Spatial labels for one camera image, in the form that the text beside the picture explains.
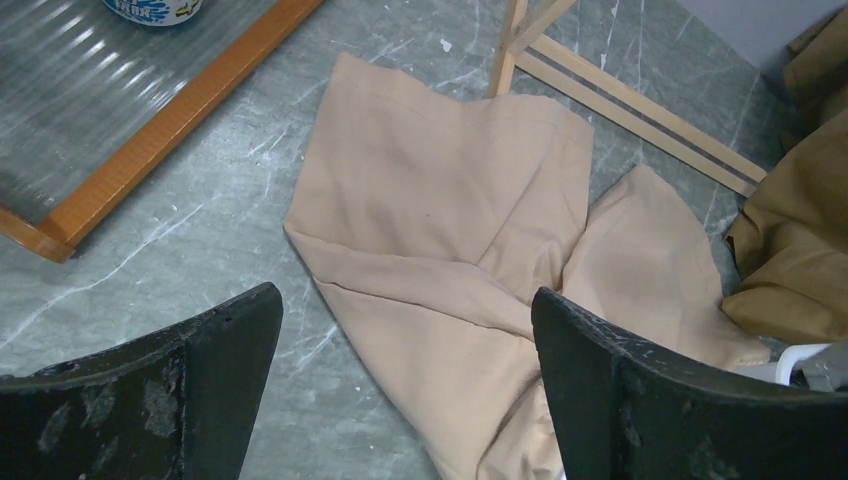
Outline olive green shorts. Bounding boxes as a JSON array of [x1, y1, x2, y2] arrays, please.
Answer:
[[799, 341, 847, 392]]

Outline tan brown shorts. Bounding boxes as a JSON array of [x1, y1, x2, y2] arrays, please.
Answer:
[[722, 11, 847, 344]]

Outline wooden clothes rack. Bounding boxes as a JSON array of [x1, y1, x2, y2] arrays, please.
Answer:
[[488, 0, 767, 198]]

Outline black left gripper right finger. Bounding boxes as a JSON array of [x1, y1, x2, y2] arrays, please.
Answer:
[[531, 288, 847, 479]]

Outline white plastic laundry basket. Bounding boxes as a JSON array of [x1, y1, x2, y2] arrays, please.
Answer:
[[735, 343, 831, 386]]

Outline orange wooden shelf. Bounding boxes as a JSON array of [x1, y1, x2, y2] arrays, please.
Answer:
[[1, 1, 321, 263]]

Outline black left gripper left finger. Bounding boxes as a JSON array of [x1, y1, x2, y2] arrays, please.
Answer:
[[1, 282, 284, 479]]

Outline white blue round jar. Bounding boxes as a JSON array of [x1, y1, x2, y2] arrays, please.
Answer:
[[103, 0, 203, 27]]

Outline beige shorts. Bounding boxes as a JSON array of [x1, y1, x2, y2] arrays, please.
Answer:
[[284, 53, 770, 479]]

